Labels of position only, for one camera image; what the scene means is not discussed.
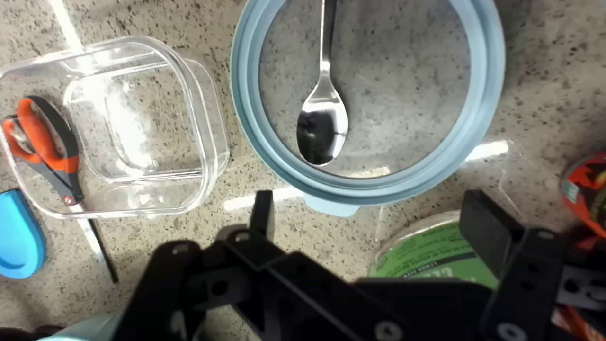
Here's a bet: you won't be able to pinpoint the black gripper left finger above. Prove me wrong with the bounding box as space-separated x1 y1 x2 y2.
112 188 419 341

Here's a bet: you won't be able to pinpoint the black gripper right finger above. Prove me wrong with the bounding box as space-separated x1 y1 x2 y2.
460 190 606 341

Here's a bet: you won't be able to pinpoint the silver metal spoon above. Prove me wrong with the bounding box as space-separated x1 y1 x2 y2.
297 0 349 167

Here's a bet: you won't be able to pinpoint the blue plate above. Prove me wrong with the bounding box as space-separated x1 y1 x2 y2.
229 0 506 216

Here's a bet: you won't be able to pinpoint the orange sauce bottle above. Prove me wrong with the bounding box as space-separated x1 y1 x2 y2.
559 152 606 237

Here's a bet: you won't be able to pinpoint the light blue bowl front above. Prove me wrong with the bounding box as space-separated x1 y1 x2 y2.
36 315 119 341

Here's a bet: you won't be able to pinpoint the clear plastic container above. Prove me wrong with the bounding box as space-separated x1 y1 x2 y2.
0 36 229 220

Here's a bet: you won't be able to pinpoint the blue silicone lid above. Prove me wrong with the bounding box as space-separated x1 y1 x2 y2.
0 190 46 281

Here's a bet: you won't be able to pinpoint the orange handled scissors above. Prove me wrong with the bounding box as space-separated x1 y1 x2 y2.
2 95 119 284

